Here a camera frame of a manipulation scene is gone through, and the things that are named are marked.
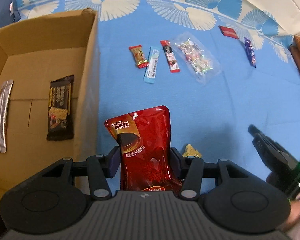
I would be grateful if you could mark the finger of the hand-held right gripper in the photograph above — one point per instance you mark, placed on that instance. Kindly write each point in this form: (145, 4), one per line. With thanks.
(270, 152)

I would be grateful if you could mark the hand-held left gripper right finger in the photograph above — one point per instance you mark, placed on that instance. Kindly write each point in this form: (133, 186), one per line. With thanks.
(176, 161)

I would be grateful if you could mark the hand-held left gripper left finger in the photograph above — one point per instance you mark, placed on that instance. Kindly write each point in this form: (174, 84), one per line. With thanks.
(112, 161)

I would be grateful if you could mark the yellow snack packet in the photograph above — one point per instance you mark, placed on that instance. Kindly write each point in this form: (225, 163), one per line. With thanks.
(191, 151)

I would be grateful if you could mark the red stand-up snack pouch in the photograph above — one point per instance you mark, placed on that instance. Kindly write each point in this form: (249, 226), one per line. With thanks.
(145, 140)

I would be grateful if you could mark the purple snack packet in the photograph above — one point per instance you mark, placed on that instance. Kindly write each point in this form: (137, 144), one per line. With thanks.
(250, 51)

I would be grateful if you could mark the red and black coffee stick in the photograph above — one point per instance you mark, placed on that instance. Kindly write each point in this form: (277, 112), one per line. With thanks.
(170, 56)

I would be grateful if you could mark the clear bag of candies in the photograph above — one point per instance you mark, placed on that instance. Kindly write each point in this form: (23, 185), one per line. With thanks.
(195, 57)

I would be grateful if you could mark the brown cardboard box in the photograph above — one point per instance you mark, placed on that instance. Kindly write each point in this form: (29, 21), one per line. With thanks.
(39, 60)

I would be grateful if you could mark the red packet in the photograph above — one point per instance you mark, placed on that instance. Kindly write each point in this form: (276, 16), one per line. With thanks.
(228, 32)

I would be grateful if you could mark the person's right hand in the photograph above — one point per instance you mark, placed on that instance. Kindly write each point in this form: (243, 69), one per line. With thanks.
(298, 210)

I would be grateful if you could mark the dark brown biscuit packet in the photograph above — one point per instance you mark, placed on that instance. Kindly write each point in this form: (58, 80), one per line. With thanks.
(59, 110)

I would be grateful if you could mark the light blue stick packet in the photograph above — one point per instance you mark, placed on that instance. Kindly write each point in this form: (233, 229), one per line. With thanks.
(152, 65)

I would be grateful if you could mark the red and brown candy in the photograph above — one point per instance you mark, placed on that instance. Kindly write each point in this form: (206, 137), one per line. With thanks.
(138, 55)

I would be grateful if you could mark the silver stick sachet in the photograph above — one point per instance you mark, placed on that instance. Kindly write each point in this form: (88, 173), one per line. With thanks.
(2, 115)

